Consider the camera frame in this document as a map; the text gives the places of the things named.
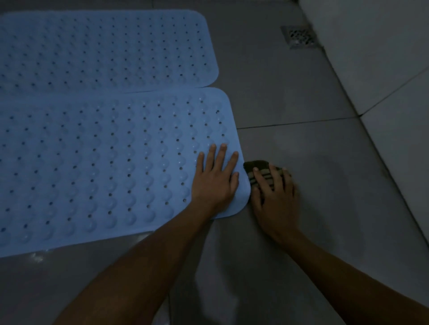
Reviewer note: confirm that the person's left hand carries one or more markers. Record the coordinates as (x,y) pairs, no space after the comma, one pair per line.
(214,187)

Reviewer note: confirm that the person's right hand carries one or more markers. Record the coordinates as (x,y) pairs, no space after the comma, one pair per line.
(278,211)

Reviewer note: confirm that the dark green striped cloth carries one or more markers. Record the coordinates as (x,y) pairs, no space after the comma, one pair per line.
(254,169)

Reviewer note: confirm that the blue bath mat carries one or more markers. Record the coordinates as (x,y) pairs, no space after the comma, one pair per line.
(100,167)
(100,50)

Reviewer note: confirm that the person's right forearm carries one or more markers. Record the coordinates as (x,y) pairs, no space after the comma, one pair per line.
(352,288)

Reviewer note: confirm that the person's left forearm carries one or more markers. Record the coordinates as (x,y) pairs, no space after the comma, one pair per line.
(134,278)

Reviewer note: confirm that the square metal floor drain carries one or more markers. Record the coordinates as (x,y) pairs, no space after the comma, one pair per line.
(300,36)

